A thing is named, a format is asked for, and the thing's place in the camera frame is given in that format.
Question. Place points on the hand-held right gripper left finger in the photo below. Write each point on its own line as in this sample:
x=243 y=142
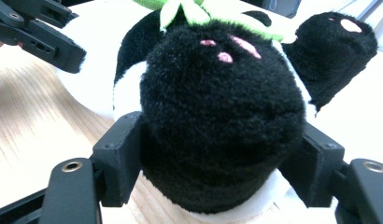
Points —
x=121 y=161

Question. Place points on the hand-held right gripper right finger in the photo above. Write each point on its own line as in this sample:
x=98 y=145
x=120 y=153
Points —
x=317 y=174

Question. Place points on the black and white panda plush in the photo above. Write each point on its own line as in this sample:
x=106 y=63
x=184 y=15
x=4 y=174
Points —
x=220 y=124

